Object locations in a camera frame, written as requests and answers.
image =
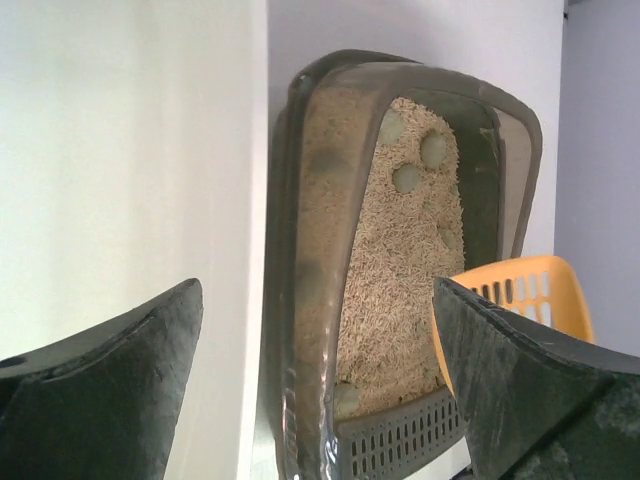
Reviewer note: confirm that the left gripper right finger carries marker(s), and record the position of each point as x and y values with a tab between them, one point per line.
538	403

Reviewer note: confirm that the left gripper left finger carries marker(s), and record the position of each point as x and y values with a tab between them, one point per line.
103	403

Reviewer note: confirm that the yellow litter scoop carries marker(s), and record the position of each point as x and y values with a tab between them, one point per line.
544	289

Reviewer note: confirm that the grey litter clump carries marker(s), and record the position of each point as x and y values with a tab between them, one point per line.
449	238
391	128
346	400
433	150
406	178

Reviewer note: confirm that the dark grey litter box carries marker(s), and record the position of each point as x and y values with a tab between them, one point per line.
351	263

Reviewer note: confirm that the white plastic tub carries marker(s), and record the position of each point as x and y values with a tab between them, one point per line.
134	138

